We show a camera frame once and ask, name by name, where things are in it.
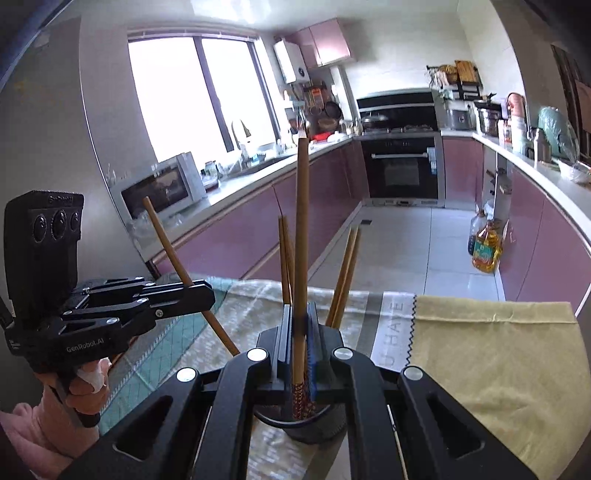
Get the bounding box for pink kettle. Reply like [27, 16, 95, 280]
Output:
[506, 92, 529, 134]

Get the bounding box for silver rice cooker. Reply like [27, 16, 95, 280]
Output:
[444, 104, 476, 130]

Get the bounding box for chrome sink faucet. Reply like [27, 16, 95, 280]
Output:
[231, 120, 254, 160]

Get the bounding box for kitchen window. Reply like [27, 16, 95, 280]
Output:
[127, 37, 282, 164]

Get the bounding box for patchwork patterned tablecloth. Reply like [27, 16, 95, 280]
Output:
[99, 277, 580, 480]

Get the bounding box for black wall rack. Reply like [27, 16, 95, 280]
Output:
[427, 60, 483, 100]

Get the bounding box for green appliance under plastic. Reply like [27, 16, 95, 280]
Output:
[537, 106, 580, 162]

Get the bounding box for white bowl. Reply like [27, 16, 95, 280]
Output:
[556, 159, 591, 185]

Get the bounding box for white water heater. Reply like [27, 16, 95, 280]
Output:
[273, 39, 309, 84]

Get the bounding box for person's left hand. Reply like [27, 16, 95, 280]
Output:
[34, 357, 112, 418]

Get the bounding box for steel thermos flask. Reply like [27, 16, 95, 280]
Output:
[533, 128, 553, 163]

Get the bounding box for stainless steamer pot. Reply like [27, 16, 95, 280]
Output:
[475, 100, 504, 137]

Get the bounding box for wooden slat partition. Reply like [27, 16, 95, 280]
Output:
[551, 44, 591, 139]

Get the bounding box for pink wall cabinet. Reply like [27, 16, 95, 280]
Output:
[286, 19, 355, 69]

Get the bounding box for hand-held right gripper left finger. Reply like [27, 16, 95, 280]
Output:
[60, 302, 296, 480]

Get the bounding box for white microwave oven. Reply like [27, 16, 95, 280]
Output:
[120, 151, 208, 217]

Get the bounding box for person's left forearm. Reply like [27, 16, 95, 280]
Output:
[0, 401, 100, 480]

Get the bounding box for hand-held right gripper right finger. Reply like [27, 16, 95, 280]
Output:
[307, 302, 539, 480]

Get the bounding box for pink base cabinets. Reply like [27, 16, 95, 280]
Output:
[443, 136, 591, 305]
[152, 138, 365, 282]

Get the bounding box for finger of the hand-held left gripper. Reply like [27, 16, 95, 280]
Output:
[60, 281, 217, 344]
[81, 276, 160, 298]

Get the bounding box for built-in black oven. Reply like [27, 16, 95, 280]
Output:
[360, 136, 445, 208]

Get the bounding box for yellow cooking oil bottle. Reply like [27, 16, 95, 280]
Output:
[472, 220, 503, 274]

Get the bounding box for dark liquid plastic bottle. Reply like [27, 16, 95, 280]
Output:
[468, 209, 488, 257]

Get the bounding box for white finger bandage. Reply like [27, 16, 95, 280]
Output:
[78, 362, 105, 393]

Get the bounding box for black mesh utensil holder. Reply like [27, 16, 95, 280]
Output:
[252, 401, 349, 444]

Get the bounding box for grey refrigerator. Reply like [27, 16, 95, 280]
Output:
[0, 0, 160, 324]

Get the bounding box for black range hood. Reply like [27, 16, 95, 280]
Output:
[356, 91, 438, 132]

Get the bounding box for clear plastic bag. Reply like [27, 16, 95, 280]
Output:
[124, 215, 160, 245]

